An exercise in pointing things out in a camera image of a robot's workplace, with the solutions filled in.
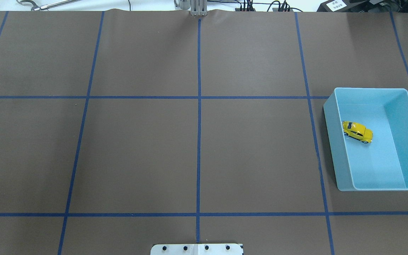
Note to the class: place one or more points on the yellow beetle toy car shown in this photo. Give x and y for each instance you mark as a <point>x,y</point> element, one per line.
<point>357,131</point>

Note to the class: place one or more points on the light blue plastic bin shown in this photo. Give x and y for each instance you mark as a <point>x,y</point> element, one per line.
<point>381,165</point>

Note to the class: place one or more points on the aluminium frame post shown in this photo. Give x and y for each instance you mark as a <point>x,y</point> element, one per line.
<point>199,7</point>

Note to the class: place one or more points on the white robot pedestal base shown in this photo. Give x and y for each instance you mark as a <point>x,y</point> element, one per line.
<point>198,249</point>

